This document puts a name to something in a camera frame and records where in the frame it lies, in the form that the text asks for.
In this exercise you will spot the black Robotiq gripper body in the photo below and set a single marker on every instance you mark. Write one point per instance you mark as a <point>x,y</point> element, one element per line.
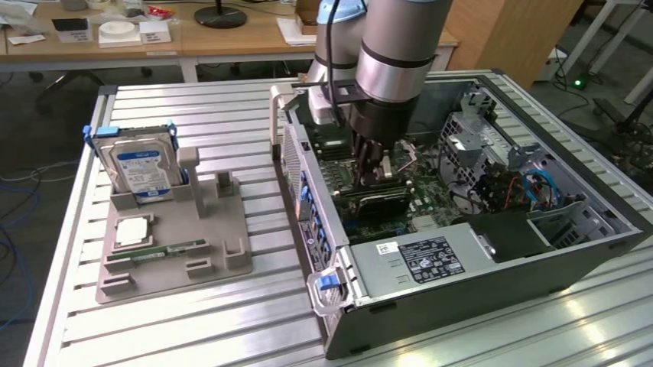
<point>381,122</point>

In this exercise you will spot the graphics card with metal bracket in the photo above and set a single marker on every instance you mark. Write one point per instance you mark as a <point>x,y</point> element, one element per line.
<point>381,204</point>

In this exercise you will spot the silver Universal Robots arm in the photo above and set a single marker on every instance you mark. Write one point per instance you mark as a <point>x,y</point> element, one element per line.
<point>398,46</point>

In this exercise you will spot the metal socket cover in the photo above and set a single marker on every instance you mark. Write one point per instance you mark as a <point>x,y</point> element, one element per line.
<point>407,153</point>

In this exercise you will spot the green motherboard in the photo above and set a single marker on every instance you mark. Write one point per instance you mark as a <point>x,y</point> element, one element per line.
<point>423,191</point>

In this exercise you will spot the perforated metal disk bay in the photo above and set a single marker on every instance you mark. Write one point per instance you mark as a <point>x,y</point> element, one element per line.
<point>468,145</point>

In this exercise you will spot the grey power supply unit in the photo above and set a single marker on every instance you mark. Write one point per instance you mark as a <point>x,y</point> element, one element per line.
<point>376,275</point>

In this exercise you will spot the white paper stack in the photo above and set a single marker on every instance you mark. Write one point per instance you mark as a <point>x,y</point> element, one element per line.
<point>292,32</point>

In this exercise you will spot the black plastic air shroud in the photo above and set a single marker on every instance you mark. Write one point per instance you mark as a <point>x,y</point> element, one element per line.
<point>504,237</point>

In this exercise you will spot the small cardboard box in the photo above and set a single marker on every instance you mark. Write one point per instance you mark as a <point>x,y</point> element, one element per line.
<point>305,15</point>

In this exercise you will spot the blue case release latch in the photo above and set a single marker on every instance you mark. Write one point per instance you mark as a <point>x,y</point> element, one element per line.
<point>327,283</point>

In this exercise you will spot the wooden cabinet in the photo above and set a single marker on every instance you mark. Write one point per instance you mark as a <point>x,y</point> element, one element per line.
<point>510,38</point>

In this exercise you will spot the wooden desk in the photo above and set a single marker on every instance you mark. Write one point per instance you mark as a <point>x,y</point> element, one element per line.
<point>229,42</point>

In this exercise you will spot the grey metal disk bay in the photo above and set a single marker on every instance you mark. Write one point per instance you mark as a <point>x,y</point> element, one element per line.
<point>560,221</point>

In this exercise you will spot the device with green light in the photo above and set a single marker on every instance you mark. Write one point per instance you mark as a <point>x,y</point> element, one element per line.
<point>576,82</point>

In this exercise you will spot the grey plastic parts rack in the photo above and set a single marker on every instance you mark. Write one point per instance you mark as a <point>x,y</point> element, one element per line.
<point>173,225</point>

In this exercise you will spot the black round lamp base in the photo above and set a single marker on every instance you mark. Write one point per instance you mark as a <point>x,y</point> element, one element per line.
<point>220,17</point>

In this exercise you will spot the open black PC case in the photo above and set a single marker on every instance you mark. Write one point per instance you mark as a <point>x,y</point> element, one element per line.
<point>459,317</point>

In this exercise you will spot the hard disk in blue caddy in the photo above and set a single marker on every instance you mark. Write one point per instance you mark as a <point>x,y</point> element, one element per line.
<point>137,168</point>

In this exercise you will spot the black equipment stand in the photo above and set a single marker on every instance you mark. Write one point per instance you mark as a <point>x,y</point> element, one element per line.
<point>606,109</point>

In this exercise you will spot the silver CPU chip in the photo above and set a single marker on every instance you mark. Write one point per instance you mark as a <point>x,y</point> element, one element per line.
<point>130,231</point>

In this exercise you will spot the white labelled box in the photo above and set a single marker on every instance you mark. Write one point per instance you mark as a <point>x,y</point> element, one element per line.
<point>153,32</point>

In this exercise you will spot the red package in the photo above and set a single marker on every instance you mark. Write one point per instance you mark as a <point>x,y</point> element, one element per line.
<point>158,12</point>

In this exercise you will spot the white round dish on box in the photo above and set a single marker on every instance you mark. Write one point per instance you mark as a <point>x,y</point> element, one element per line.
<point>117,32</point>

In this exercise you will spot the white tape roll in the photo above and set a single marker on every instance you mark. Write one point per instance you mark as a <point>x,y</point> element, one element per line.
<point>96,4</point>

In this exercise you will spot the white box with black lid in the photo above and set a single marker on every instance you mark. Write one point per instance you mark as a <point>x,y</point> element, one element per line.
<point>73,34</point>

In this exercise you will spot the grey cup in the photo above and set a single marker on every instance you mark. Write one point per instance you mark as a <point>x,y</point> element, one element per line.
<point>74,4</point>

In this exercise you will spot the white paper slip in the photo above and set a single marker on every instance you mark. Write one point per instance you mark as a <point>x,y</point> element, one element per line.
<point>25,39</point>

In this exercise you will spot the clear plastic bag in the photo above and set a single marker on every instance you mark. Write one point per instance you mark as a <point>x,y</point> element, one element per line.
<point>20,19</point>

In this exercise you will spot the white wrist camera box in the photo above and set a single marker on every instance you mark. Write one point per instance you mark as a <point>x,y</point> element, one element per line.
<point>323,111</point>

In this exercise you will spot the white desk frame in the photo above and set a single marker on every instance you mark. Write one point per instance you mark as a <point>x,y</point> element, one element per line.
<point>614,40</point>

